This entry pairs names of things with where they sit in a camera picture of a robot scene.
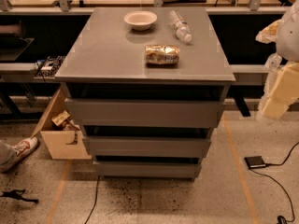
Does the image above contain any black foot pedal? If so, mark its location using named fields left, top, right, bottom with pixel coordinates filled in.
left=244, top=156, right=266, bottom=169

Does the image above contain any white paper bowl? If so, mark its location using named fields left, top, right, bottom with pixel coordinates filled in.
left=124, top=11, right=157, bottom=31

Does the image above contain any grey bottom drawer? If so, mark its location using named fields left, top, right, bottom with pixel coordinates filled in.
left=93, top=161, right=201, bottom=178

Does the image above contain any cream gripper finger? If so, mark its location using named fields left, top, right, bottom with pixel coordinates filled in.
left=259, top=96, right=290, bottom=119
left=255, top=20, right=280, bottom=44

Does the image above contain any open cardboard box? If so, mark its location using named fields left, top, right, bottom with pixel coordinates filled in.
left=33, top=88, right=91, bottom=160

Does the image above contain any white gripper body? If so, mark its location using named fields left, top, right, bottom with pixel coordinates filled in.
left=265, top=53, right=299, bottom=105

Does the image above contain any black power cable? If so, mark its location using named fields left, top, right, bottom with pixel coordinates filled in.
left=83, top=175, right=102, bottom=224

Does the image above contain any crumpled gold chip bag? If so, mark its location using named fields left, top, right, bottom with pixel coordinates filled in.
left=145, top=45, right=179, bottom=65

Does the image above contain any clear plastic water bottle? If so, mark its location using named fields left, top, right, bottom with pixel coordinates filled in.
left=168, top=10, right=192, bottom=44

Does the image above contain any patterned box on shelf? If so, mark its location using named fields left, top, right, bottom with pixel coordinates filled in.
left=36, top=56, right=64, bottom=77

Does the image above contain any white red sneaker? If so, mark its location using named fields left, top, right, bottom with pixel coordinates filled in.
left=0, top=137, right=39, bottom=173

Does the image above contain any grey drawer cabinet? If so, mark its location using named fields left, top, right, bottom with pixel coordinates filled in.
left=54, top=7, right=236, bottom=182

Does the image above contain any grey top drawer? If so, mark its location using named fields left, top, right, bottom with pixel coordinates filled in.
left=65, top=98, right=223, bottom=128

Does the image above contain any grey drawer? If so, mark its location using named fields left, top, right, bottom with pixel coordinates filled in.
left=93, top=161, right=201, bottom=178
left=65, top=98, right=223, bottom=128
left=82, top=136, right=210, bottom=158

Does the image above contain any packet inside cardboard box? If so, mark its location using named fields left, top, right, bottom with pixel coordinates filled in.
left=51, top=110, right=79, bottom=131

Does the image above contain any black tool on floor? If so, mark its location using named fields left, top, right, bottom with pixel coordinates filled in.
left=0, top=189, right=38, bottom=203

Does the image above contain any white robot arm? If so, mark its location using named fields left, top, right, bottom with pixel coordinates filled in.
left=256, top=0, right=299, bottom=123

